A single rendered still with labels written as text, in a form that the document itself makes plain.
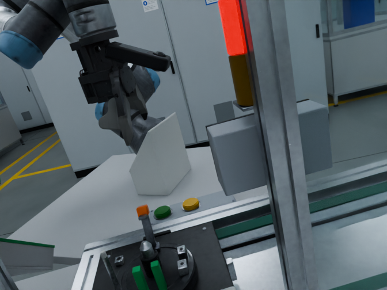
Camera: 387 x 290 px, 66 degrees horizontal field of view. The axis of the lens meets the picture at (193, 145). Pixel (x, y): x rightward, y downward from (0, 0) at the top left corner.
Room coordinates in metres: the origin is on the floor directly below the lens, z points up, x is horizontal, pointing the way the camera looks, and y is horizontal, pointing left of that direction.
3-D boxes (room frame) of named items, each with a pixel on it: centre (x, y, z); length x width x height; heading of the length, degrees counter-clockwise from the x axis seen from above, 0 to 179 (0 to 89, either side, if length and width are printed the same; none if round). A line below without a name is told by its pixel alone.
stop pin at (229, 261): (0.41, -0.01, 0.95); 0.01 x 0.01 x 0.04; 3
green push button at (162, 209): (0.62, 0.11, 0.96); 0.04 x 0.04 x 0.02
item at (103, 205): (0.96, 0.16, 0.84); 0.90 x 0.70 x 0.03; 66
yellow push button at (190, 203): (0.62, 0.04, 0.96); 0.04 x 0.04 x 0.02
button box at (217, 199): (0.62, 0.04, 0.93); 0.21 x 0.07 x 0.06; 93
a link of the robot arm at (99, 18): (0.59, 0.12, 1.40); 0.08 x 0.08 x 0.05
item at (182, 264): (0.39, 0.07, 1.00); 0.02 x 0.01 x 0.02; 3
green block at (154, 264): (0.36, 0.10, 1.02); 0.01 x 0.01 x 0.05; 3
